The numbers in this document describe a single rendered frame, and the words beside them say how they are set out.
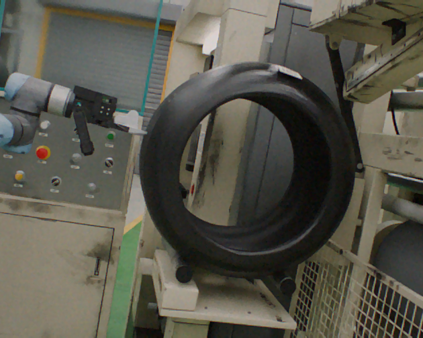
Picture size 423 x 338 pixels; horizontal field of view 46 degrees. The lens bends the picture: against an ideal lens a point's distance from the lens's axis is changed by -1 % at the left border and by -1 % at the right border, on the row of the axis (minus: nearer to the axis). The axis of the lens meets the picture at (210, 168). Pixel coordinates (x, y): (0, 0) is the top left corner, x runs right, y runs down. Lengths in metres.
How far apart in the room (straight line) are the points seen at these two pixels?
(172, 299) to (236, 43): 0.82
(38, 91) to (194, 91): 0.38
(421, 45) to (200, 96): 0.55
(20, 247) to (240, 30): 1.09
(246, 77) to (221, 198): 0.52
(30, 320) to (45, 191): 0.48
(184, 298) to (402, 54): 0.84
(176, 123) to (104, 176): 0.75
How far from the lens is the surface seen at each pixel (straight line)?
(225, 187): 1.64
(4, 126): 1.19
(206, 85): 1.25
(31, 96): 1.32
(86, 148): 1.32
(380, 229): 2.11
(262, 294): 1.59
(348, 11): 1.44
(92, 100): 1.32
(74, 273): 1.96
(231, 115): 1.63
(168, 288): 1.31
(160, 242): 1.63
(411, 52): 1.38
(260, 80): 1.27
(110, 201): 1.94
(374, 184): 1.76
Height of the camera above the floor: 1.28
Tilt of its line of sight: 5 degrees down
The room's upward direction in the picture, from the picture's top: 10 degrees clockwise
